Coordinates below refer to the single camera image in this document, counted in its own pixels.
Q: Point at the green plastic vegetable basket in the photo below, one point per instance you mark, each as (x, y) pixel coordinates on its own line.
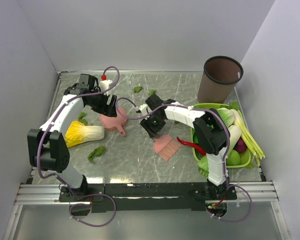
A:
(235, 159)

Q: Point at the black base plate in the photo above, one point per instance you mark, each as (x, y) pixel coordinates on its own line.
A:
(104, 197)

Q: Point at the yellow white napa cabbage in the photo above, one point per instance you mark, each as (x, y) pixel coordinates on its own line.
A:
(79, 133)

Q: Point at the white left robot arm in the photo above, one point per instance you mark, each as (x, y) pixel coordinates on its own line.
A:
(47, 148)

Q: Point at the aluminium frame rail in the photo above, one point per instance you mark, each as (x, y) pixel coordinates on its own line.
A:
(48, 194)

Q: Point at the white green cabbage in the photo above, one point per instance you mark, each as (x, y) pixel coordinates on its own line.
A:
(226, 115)

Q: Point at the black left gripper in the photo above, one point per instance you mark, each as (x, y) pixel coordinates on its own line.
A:
(106, 109)

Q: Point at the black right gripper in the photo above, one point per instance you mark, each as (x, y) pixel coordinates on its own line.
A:
(146, 124)

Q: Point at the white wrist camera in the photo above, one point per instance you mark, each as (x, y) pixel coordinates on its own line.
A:
(105, 84)
(143, 109)

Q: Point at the brown plastic trash bin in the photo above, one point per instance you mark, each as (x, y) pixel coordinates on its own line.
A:
(220, 76)

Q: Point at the yellow green leek stalks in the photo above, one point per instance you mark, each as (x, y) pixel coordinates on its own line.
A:
(248, 139)

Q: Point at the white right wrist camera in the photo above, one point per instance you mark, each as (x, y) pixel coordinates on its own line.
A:
(143, 109)

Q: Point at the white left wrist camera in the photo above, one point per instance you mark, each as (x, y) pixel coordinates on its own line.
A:
(105, 84)

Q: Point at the red chili pepper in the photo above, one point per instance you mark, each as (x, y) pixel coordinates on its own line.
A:
(195, 146)

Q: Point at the purple onion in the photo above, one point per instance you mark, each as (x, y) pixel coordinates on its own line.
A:
(240, 146)

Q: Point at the pink hand brush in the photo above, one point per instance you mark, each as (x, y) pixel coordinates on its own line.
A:
(165, 146)

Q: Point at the pink plastic dustpan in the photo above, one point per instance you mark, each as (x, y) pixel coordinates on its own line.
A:
(115, 123)

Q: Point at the green lettuce leaf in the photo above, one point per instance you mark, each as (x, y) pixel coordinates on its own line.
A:
(203, 167)

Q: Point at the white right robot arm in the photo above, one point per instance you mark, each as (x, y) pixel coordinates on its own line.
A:
(213, 137)

